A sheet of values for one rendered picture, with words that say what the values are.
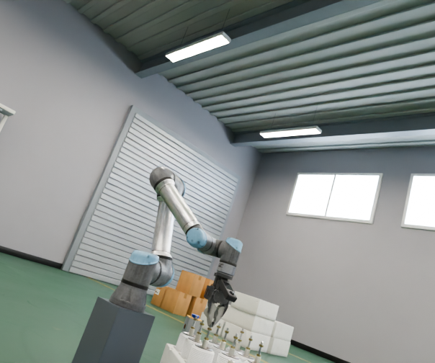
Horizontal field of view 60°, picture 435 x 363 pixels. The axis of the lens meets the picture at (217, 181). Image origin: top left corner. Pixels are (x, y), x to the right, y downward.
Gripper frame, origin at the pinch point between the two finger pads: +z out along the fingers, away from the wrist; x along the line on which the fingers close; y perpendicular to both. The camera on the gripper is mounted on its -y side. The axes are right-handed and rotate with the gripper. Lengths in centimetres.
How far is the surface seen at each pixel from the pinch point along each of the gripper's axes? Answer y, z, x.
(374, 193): 322, -269, -464
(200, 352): -2.9, 10.8, 3.0
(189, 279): 368, -16, -178
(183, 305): 359, 20, -177
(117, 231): 541, -54, -103
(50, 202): 521, -58, 22
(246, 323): 225, 10, -189
